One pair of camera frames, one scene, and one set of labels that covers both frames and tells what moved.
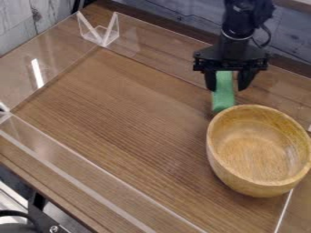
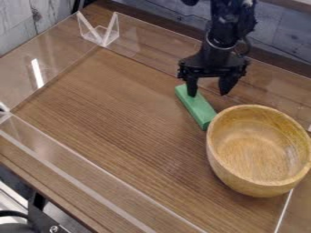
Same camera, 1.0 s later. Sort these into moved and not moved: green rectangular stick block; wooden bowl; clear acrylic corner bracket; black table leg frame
Moved: green rectangular stick block
Not moved: black table leg frame; wooden bowl; clear acrylic corner bracket
